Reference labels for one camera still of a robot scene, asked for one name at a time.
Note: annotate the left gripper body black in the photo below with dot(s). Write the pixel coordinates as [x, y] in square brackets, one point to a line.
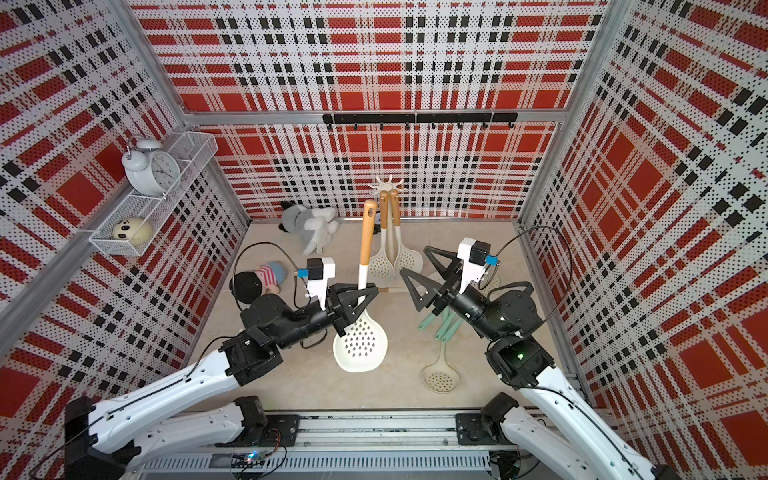
[308, 321]

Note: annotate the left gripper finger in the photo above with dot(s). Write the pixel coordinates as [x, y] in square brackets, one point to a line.
[344, 317]
[347, 297]

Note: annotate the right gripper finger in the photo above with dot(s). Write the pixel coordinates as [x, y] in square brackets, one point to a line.
[448, 266]
[425, 292]

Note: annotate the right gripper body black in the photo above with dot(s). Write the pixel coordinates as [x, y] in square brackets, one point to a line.
[471, 306]

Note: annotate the skimmer wooden handle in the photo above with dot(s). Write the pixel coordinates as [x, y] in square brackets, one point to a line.
[406, 257]
[363, 345]
[381, 270]

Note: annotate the cream utensil rack stand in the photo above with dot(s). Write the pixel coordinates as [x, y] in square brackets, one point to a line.
[388, 185]

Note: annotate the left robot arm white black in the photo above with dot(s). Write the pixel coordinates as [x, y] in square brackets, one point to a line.
[103, 440]

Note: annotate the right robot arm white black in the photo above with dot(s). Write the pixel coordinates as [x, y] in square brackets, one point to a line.
[583, 446]

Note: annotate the small doll black hat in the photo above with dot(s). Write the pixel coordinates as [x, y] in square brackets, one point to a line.
[247, 286]

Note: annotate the grey white plush toy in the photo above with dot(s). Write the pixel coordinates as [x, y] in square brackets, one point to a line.
[315, 227]

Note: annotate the cream round face ball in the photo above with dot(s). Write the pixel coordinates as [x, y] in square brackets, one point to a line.
[135, 230]

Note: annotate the white alarm clock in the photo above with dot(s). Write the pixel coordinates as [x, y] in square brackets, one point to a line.
[151, 170]

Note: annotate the cream skimmer green handle far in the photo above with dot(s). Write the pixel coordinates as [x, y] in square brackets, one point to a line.
[429, 321]

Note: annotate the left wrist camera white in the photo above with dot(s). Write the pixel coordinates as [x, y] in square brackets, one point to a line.
[316, 276]

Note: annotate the cream skimmer green handle near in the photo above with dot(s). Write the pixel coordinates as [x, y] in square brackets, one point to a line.
[440, 376]

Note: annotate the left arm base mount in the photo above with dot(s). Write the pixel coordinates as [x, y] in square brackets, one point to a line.
[276, 429]

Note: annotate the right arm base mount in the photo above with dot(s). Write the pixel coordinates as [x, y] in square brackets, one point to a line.
[477, 429]

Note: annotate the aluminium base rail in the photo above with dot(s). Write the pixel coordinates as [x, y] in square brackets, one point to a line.
[353, 442]

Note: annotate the black wall hook rail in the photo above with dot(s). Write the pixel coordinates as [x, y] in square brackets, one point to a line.
[483, 118]

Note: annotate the white wire shelf basket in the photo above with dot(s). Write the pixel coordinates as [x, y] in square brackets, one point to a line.
[193, 151]

